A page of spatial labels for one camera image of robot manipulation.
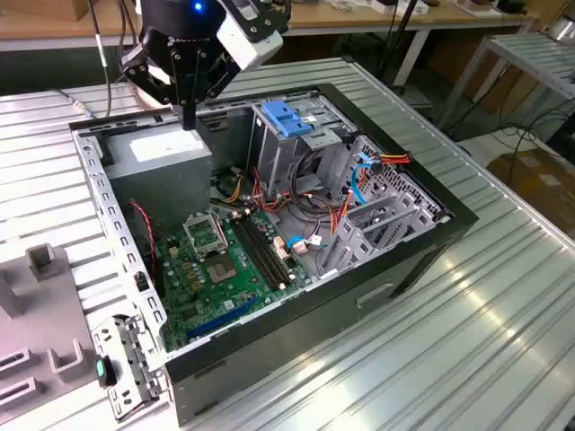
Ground grey power supply unit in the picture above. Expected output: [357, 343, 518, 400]
[101, 121, 213, 230]

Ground red black twisted wire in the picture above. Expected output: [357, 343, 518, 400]
[129, 200, 158, 276]

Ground metal socket cover frame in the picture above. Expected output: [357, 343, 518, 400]
[181, 214, 226, 258]

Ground brown white flat box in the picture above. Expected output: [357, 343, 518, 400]
[453, 0, 503, 19]

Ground brown cardboard box on desk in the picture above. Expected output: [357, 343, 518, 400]
[44, 0, 93, 22]

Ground orange red power wire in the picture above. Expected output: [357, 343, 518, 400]
[331, 151, 412, 234]

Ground cable with metal connector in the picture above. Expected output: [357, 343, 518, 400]
[56, 88, 96, 119]

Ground tangled orange black wire bundle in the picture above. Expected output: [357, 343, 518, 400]
[251, 165, 342, 234]

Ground metal slot retainer bracket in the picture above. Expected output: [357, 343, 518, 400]
[89, 313, 170, 423]

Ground black open PC case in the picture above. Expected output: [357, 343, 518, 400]
[66, 83, 480, 427]

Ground black RAM slot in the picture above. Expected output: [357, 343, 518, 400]
[241, 211, 293, 285]
[229, 214, 283, 291]

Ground small white box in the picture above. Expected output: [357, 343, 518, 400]
[371, 0, 428, 15]

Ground blue plastic drive latch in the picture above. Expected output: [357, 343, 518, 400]
[260, 101, 314, 138]

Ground shiny silver cylinder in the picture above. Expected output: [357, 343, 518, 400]
[545, 17, 575, 42]

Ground yellow black wire bundle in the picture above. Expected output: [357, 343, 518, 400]
[223, 173, 247, 204]

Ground grey metal drive cage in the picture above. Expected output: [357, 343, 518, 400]
[246, 96, 356, 198]

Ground grey parts rack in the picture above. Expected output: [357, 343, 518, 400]
[0, 242, 98, 423]

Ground large brown cardboard box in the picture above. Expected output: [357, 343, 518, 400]
[487, 150, 575, 225]

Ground short blue data wire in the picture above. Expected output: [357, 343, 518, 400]
[287, 236, 325, 256]

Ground CPU socket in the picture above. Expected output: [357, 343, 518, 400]
[204, 253, 239, 286]

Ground thin black cable with label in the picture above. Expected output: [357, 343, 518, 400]
[87, 0, 113, 119]

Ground green motherboard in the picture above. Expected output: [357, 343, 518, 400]
[155, 208, 315, 354]

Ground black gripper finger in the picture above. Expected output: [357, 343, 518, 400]
[119, 44, 188, 131]
[186, 49, 239, 131]

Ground long blue data wire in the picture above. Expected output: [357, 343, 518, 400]
[348, 151, 383, 211]

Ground black knob with teal ring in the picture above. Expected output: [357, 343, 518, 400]
[94, 354, 119, 390]

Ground blue expansion slot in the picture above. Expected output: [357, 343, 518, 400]
[186, 294, 261, 340]

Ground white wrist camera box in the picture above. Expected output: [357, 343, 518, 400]
[216, 0, 285, 72]

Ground grey metal disk bay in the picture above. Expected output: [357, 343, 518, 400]
[316, 192, 439, 279]

